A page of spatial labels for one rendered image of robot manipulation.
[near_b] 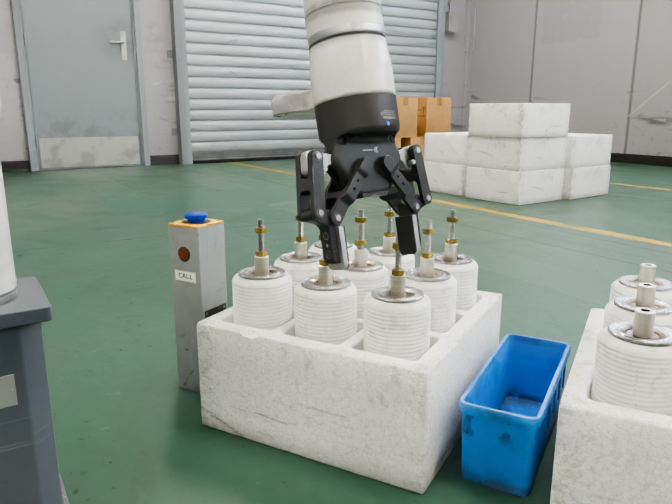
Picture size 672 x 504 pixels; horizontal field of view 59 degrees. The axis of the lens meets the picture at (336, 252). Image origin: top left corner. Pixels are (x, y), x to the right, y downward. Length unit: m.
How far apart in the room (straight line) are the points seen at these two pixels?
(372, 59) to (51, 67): 5.27
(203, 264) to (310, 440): 0.36
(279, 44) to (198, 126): 1.18
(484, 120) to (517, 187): 0.44
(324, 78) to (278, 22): 5.82
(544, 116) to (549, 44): 3.66
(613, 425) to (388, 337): 0.29
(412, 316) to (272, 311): 0.24
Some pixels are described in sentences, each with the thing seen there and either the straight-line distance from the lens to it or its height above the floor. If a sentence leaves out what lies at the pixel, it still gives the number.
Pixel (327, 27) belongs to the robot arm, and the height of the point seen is 0.58.
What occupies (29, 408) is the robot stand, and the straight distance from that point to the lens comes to 0.77.
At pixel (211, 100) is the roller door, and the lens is 6.01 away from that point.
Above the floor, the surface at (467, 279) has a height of 0.23.
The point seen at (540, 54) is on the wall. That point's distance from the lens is 7.19.
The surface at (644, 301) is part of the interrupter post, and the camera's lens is 0.90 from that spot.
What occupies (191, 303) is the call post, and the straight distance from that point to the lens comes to 1.10.
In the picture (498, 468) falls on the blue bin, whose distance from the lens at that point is 0.89.
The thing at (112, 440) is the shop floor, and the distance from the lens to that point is 1.05.
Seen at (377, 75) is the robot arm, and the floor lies 0.54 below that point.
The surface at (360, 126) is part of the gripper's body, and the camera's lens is 0.52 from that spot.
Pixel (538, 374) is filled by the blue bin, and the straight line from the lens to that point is 1.13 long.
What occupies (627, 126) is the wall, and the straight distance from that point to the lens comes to 6.52.
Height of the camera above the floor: 0.51
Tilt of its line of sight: 13 degrees down
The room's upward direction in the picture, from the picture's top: straight up
